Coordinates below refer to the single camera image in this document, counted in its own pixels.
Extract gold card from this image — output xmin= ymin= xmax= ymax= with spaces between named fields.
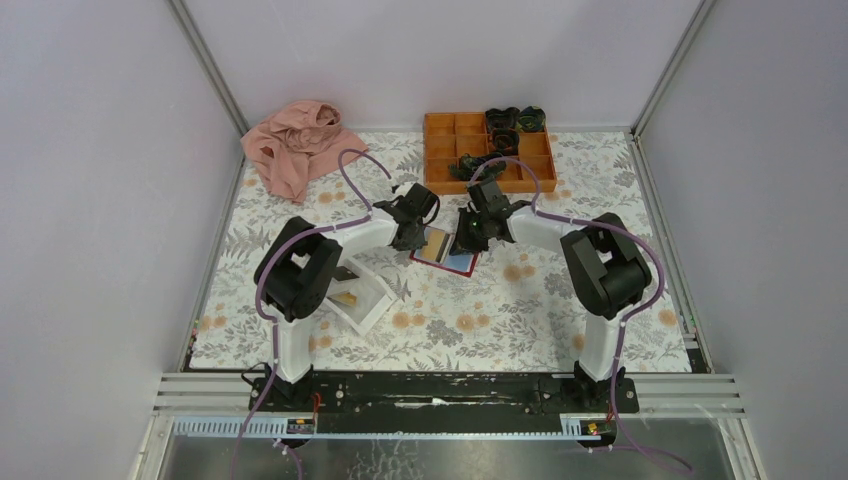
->
xmin=416 ymin=228 xmax=451 ymax=264
xmin=329 ymin=292 xmax=358 ymax=307

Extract red card holder wallet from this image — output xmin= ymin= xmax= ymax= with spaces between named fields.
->
xmin=409 ymin=232 xmax=478 ymax=278

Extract white plastic card box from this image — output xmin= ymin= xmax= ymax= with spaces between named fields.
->
xmin=322 ymin=258 xmax=397 ymax=336

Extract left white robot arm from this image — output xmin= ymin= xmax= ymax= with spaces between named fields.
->
xmin=254 ymin=182 xmax=440 ymax=411

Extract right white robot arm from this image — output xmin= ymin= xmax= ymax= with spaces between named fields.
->
xmin=450 ymin=179 xmax=653 ymax=412

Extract loose gold card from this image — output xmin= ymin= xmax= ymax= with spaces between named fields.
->
xmin=329 ymin=292 xmax=358 ymax=307

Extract camouflage rolled belt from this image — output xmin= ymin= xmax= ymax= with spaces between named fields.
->
xmin=448 ymin=152 xmax=507 ymax=181

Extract dark rolled belt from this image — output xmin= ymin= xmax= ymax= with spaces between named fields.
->
xmin=490 ymin=128 xmax=520 ymax=156

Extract orange compartment tray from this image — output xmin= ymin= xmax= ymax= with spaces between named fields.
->
xmin=423 ymin=111 xmax=557 ymax=195

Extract floral table mat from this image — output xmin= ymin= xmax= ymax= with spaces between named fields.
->
xmin=188 ymin=132 xmax=654 ymax=372

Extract black rolled belt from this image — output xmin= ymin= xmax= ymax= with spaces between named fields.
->
xmin=484 ymin=107 xmax=521 ymax=133

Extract green rolled belt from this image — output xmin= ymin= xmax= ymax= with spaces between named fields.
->
xmin=516 ymin=106 xmax=546 ymax=133

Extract pink crumpled cloth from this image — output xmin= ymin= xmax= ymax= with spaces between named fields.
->
xmin=241 ymin=100 xmax=368 ymax=203

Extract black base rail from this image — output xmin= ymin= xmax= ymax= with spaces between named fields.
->
xmin=246 ymin=371 xmax=640 ymax=434

